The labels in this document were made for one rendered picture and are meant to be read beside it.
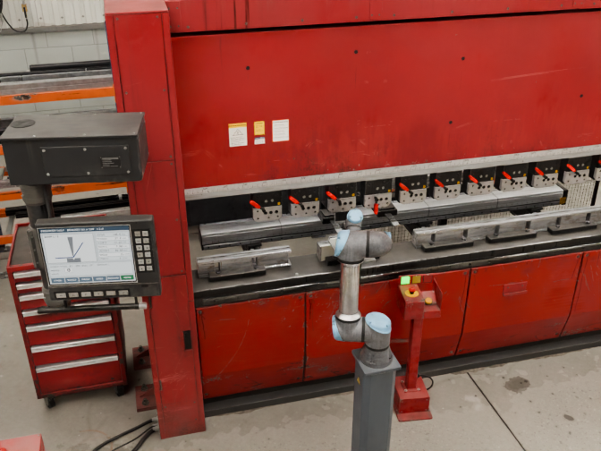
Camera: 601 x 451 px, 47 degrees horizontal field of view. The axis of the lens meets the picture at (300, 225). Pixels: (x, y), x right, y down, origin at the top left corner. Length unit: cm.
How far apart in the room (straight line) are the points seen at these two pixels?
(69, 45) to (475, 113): 488
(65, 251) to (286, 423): 179
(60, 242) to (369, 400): 156
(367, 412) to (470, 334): 117
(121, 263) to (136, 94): 71
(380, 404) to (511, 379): 134
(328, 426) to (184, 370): 89
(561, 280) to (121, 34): 288
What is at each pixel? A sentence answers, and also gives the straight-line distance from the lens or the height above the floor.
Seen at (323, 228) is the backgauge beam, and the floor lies 93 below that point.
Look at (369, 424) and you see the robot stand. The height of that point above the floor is 45.
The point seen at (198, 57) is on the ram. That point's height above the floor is 204.
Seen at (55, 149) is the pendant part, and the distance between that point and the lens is 273.
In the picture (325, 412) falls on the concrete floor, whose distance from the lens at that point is 417.
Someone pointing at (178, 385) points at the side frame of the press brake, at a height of 37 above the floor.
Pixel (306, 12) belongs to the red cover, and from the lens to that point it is 327.
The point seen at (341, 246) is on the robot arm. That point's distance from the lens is 298.
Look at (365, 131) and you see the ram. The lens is 355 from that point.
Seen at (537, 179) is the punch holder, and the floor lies 123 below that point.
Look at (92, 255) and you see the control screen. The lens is 289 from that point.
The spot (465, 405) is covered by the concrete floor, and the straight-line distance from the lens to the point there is 432.
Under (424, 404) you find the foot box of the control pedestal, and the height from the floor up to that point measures 6.
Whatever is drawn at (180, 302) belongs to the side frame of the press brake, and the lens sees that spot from 352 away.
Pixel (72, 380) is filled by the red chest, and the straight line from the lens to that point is 425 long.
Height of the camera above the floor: 289
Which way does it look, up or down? 29 degrees down
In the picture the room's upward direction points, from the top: straight up
